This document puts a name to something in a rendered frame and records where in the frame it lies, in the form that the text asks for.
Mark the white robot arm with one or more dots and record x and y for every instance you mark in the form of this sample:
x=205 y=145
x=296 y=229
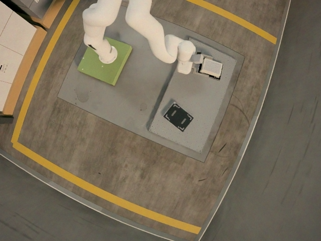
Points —
x=102 y=14

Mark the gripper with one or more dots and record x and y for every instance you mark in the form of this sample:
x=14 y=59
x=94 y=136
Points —
x=185 y=67

